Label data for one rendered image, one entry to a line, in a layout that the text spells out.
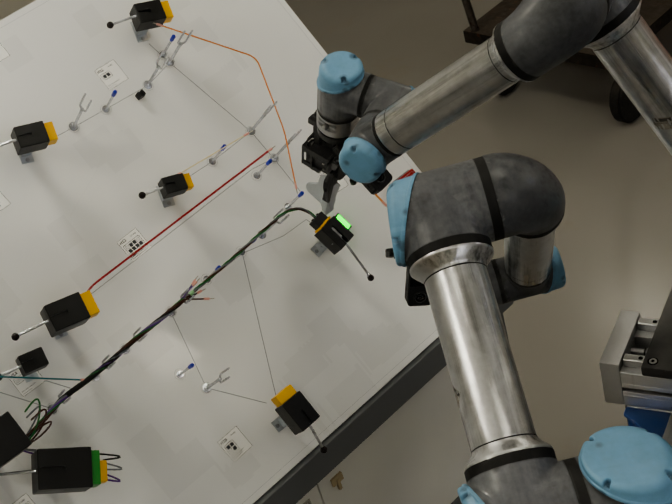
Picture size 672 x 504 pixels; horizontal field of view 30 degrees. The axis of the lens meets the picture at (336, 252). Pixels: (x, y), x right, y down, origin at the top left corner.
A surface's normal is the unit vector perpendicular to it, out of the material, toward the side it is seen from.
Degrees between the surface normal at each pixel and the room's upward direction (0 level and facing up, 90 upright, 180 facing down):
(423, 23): 0
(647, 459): 7
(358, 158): 90
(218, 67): 50
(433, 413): 90
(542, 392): 0
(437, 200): 34
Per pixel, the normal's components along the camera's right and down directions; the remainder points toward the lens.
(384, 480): 0.69, 0.27
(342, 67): 0.04, -0.56
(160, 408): 0.37, -0.29
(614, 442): -0.11, -0.82
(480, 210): 0.03, 0.24
